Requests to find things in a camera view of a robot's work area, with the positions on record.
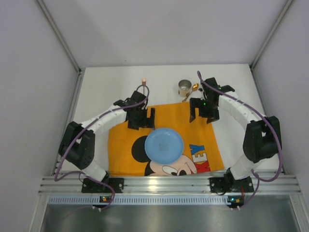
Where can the orange Mickey Mouse cloth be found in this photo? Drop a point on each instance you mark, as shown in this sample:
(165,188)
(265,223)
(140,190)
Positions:
(201,154)

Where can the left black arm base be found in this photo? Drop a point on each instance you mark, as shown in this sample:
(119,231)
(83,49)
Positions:
(115,183)

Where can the copper fork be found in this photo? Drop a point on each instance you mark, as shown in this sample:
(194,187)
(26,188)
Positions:
(143,84)

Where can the small metal cup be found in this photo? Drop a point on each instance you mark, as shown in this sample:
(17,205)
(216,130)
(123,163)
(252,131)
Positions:
(184,87)

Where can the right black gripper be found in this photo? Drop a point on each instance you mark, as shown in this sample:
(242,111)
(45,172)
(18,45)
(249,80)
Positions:
(203,112)

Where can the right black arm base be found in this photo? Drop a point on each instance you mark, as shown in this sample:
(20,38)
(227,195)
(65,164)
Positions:
(228,184)

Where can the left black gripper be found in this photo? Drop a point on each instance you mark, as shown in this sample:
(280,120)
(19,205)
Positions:
(141,123)

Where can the perforated cable duct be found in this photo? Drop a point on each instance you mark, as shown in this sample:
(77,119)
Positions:
(147,200)

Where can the copper spoon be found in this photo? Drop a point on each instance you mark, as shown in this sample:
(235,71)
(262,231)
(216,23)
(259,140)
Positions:
(194,88)

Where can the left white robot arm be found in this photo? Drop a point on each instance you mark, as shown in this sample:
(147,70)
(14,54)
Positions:
(78,142)

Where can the aluminium mounting rail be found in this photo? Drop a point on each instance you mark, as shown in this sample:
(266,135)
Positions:
(285,184)

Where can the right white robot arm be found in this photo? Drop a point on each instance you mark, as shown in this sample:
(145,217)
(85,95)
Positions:
(262,139)

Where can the blue plastic plate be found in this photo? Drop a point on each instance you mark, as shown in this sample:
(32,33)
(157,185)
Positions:
(164,146)

